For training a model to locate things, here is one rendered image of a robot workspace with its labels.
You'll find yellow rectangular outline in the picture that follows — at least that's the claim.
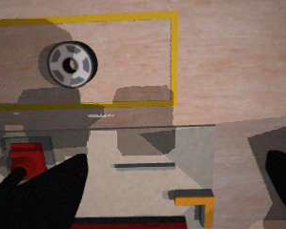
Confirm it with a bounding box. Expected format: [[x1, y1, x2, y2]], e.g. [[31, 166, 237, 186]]
[[0, 10, 178, 111]]

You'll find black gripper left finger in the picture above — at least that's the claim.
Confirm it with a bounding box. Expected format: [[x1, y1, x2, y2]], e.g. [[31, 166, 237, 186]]
[[0, 154, 89, 229]]

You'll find black wheel with grey rim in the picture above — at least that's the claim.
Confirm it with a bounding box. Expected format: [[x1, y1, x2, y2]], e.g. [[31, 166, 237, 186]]
[[47, 41, 98, 89]]

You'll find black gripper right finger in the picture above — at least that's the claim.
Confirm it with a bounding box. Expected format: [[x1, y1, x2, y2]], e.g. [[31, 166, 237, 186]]
[[265, 151, 286, 206]]

